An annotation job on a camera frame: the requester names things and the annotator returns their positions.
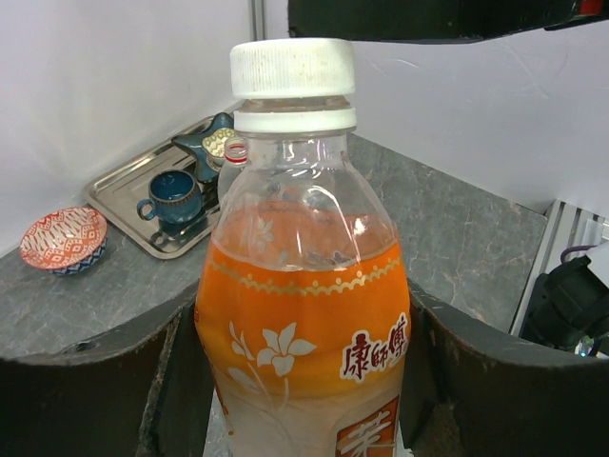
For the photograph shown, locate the blue ceramic cup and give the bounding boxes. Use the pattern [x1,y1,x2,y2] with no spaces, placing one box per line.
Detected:
[136,169,202,225]

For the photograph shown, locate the blue star-shaped dish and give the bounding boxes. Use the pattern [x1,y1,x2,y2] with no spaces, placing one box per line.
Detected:
[171,112,236,183]

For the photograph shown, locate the patterned flower bowl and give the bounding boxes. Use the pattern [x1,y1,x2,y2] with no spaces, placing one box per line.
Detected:
[202,128,236,158]

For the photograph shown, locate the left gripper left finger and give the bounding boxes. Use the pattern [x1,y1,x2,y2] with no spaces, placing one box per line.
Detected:
[1,284,214,456]

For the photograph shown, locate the white juice bottle cap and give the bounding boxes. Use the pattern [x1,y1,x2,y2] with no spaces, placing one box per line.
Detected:
[229,38,355,100]

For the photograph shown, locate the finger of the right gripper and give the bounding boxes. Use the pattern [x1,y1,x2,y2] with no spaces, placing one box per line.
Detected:
[287,0,608,44]

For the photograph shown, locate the tall red-cap clear bottle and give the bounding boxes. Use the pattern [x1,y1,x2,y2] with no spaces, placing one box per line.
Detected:
[217,137,247,209]

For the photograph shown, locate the steel tray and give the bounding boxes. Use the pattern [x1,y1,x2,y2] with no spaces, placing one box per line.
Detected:
[84,140,220,260]

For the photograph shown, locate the right aluminium frame post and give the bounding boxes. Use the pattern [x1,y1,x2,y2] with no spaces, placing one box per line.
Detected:
[248,0,266,41]

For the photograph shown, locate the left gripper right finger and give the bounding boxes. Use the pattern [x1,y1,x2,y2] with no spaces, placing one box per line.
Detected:
[400,282,608,456]

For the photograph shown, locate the red patterned bowl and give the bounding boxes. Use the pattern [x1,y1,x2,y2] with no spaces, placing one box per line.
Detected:
[19,207,108,276]

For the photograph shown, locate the orange juice bottle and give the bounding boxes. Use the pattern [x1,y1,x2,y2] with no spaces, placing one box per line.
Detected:
[194,96,411,456]

